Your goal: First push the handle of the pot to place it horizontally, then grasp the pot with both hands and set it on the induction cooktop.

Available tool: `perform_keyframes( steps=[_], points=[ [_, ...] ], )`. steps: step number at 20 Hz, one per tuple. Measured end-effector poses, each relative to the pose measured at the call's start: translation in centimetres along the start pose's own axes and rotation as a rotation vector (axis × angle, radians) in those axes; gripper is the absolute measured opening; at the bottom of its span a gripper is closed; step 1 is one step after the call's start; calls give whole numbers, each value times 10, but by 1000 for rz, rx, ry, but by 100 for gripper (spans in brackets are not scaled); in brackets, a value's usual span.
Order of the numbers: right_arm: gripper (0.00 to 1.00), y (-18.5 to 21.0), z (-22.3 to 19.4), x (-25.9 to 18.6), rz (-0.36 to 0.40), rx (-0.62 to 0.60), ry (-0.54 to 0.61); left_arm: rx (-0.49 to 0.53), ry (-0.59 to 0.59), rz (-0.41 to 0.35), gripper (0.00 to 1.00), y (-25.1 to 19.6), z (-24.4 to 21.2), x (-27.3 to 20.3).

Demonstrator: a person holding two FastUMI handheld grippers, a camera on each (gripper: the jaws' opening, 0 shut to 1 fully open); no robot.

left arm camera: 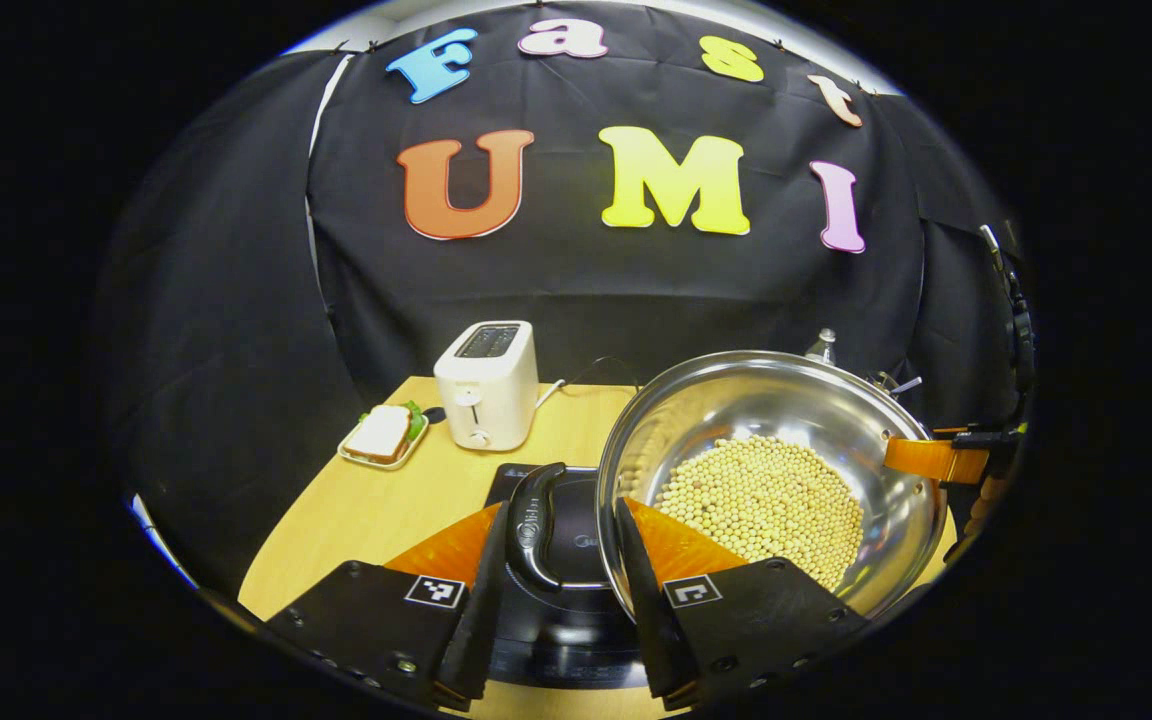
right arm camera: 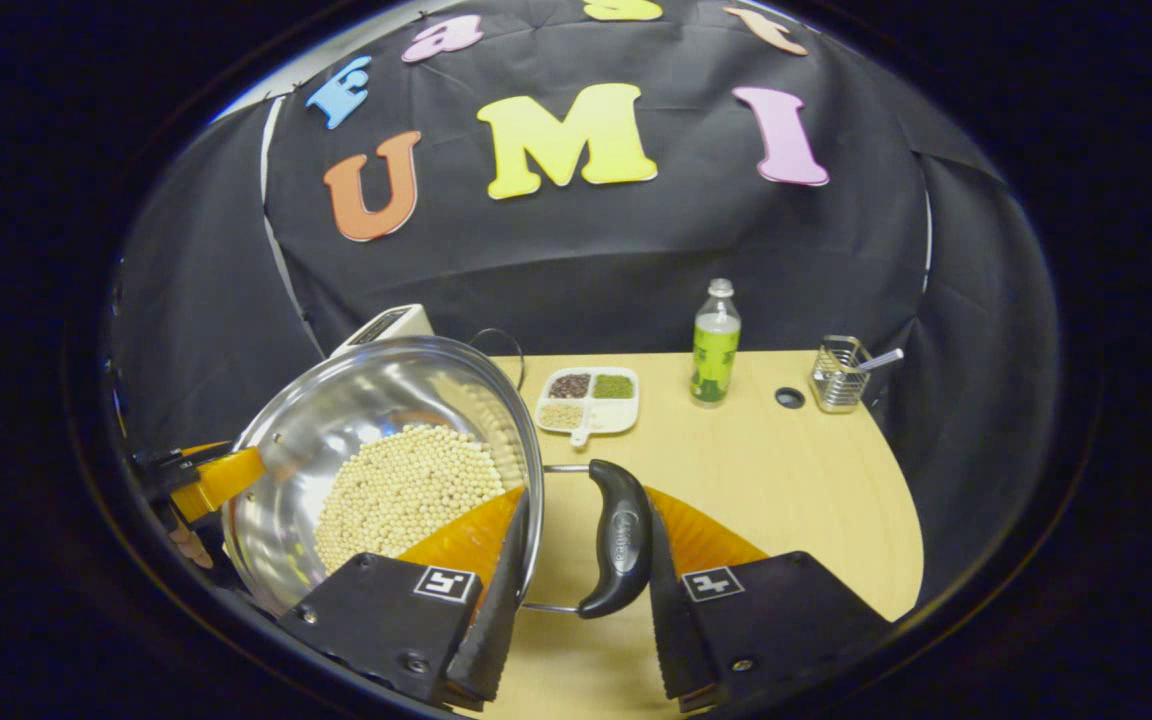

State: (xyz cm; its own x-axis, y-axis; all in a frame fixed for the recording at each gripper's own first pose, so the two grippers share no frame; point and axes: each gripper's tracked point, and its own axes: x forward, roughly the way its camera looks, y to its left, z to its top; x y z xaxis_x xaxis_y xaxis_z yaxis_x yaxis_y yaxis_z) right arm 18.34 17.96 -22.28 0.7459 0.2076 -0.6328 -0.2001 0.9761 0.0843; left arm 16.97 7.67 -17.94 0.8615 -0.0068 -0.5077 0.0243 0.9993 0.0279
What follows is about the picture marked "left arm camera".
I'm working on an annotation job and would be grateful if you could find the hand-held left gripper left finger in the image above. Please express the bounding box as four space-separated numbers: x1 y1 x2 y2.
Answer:
266 500 513 711

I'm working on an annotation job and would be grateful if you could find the black induction cooktop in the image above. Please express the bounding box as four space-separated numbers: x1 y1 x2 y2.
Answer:
481 463 653 691

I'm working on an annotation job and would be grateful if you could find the stainless steel pot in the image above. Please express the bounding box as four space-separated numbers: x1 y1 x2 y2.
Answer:
505 350 950 623

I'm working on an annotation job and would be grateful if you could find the white toaster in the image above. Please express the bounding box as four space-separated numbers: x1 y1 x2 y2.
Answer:
433 320 541 453

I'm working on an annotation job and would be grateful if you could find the sandwich on small plate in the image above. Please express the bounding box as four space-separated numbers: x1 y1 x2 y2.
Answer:
337 400 430 472

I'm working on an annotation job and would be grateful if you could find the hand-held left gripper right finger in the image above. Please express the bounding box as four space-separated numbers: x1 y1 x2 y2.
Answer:
616 497 872 711

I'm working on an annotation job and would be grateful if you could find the white toaster power cable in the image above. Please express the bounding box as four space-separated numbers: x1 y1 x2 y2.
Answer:
535 356 643 408

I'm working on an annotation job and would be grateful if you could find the pile of soybeans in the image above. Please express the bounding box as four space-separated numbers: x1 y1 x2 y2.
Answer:
653 435 866 592

